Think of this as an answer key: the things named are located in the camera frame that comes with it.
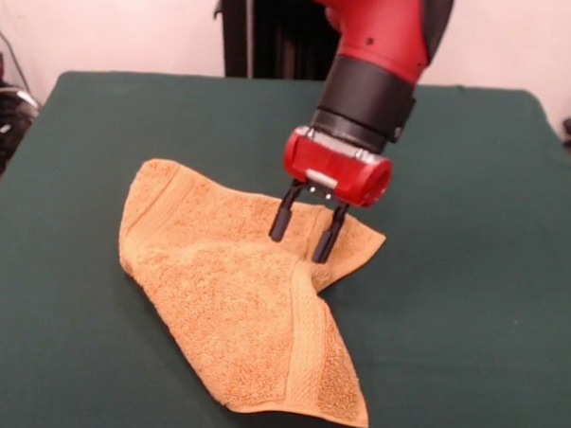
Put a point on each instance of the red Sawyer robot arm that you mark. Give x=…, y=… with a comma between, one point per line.
x=383, y=38

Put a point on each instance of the orange terry towel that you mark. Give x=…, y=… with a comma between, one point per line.
x=225, y=292

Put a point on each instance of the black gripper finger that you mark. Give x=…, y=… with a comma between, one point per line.
x=329, y=239
x=281, y=223

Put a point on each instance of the dark green tablecloth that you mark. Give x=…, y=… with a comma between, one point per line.
x=74, y=285

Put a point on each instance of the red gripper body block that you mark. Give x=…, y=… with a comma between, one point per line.
x=330, y=166

